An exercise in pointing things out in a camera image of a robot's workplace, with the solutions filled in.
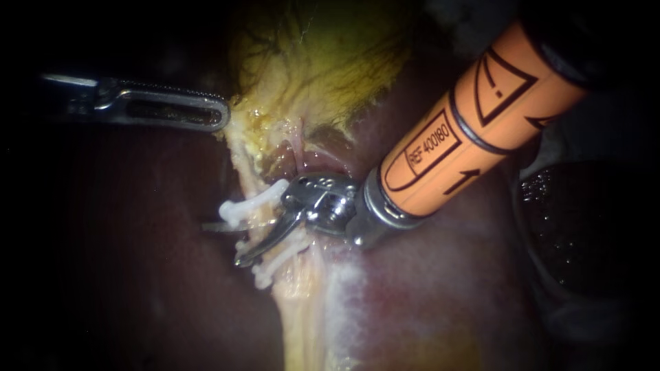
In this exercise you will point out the right arm instrument jaw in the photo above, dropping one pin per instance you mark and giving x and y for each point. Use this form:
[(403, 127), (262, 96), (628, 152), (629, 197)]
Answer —
[(232, 226), (268, 242)]

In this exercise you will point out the left arm instrument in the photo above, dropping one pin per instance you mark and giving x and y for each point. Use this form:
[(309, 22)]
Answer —
[(82, 100)]

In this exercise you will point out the right arm instrument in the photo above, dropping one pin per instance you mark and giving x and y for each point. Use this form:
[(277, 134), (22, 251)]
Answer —
[(330, 203)]

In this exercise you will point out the left arm instrument jaw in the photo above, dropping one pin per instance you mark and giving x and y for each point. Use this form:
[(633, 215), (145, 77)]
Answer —
[(170, 98)]

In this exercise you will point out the gallbladder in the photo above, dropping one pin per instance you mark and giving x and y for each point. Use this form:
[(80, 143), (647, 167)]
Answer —
[(319, 62)]

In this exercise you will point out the dark right arm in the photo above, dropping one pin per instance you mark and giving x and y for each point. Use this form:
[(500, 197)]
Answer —
[(479, 123)]

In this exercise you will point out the thin tube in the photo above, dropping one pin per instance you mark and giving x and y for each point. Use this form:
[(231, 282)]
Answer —
[(297, 149), (246, 160)]

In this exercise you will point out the white clip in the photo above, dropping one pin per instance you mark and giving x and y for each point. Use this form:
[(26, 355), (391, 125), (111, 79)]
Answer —
[(247, 206), (276, 265)]

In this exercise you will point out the pale fatty tissue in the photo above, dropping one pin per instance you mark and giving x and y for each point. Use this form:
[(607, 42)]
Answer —
[(304, 309)]

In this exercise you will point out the dark red liver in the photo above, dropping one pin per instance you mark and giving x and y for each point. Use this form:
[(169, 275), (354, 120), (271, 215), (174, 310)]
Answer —
[(443, 288)]

